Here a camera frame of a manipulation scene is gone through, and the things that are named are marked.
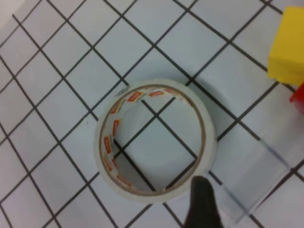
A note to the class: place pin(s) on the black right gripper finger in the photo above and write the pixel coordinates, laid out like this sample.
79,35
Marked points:
203,211

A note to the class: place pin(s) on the red-capped clear tube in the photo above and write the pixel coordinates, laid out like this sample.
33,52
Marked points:
299,96

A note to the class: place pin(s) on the white grid-pattern cloth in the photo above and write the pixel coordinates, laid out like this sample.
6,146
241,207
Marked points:
63,61

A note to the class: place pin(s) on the left white tape roll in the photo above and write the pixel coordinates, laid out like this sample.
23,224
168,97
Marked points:
109,122

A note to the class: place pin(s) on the yellow foam cube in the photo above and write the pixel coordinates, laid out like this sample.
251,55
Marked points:
286,57

